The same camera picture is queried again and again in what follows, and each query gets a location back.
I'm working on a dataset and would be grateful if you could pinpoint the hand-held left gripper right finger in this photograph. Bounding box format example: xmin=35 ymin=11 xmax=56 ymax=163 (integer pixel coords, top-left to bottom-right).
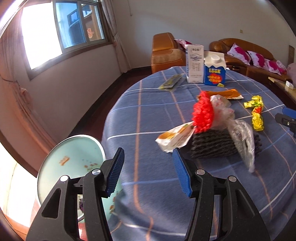
xmin=172 ymin=148 xmax=271 ymax=241

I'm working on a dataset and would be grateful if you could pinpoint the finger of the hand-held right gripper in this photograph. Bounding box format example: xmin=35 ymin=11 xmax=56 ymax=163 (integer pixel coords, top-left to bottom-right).
xmin=275 ymin=107 xmax=296 ymax=139

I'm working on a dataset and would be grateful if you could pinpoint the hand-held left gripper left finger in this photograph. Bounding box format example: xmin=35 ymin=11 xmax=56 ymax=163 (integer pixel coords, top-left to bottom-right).
xmin=25 ymin=147 xmax=125 ymax=241

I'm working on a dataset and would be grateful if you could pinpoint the yellow foil wrapper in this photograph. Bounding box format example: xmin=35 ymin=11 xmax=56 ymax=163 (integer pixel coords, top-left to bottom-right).
xmin=244 ymin=96 xmax=264 ymax=132

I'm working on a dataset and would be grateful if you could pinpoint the white and orange bread wrapper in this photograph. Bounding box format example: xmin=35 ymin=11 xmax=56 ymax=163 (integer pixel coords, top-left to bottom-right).
xmin=155 ymin=123 xmax=196 ymax=153

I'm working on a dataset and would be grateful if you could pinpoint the light green cartoon trash bin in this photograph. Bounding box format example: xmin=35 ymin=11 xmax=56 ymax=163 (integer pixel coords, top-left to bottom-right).
xmin=37 ymin=134 xmax=123 ymax=223

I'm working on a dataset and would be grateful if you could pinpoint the clear red-printed plastic bag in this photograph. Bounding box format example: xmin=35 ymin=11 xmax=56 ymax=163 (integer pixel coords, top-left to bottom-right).
xmin=209 ymin=95 xmax=256 ymax=173

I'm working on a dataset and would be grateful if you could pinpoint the red foam fruit net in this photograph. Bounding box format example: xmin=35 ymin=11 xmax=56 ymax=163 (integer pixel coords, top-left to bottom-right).
xmin=192 ymin=91 xmax=214 ymax=133

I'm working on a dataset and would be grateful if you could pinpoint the orange snack wrapper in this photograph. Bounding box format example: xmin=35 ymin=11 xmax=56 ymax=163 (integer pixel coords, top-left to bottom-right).
xmin=205 ymin=89 xmax=244 ymax=100

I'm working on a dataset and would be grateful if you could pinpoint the wooden side table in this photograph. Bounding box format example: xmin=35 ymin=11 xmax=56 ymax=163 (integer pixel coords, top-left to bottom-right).
xmin=268 ymin=76 xmax=296 ymax=103

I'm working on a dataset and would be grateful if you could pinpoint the pink floral pillow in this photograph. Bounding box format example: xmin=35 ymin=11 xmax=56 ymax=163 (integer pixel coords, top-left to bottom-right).
xmin=227 ymin=43 xmax=251 ymax=65
xmin=248 ymin=51 xmax=270 ymax=70
xmin=268 ymin=60 xmax=287 ymax=75

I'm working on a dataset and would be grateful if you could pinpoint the blue plaid tablecloth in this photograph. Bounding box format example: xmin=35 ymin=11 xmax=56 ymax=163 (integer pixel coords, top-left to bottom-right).
xmin=101 ymin=66 xmax=296 ymax=241

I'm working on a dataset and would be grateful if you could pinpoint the blue and white drink carton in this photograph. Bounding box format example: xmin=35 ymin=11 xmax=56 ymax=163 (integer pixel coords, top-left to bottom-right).
xmin=203 ymin=51 xmax=226 ymax=87

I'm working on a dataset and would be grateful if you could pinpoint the brown leather sofa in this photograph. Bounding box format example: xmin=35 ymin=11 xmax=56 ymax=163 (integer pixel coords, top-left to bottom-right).
xmin=209 ymin=38 xmax=289 ymax=81

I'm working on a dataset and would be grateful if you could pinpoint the white milk carton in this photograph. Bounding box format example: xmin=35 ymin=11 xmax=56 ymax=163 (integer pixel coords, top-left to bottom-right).
xmin=185 ymin=44 xmax=204 ymax=83

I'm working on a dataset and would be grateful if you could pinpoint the orange leather armchair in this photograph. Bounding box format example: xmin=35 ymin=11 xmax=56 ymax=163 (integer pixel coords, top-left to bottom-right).
xmin=151 ymin=33 xmax=189 ymax=74

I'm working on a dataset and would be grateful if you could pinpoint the pink curtain with tieback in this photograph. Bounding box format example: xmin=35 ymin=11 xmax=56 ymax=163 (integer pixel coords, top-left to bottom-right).
xmin=0 ymin=14 xmax=58 ymax=144

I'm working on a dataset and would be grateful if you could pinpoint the pink blanket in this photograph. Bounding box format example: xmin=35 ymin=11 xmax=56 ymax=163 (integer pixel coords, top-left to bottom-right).
xmin=173 ymin=39 xmax=192 ymax=50

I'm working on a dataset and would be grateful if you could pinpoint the sliding glass window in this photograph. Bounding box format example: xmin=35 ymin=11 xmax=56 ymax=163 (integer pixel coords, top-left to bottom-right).
xmin=21 ymin=0 xmax=114 ymax=80

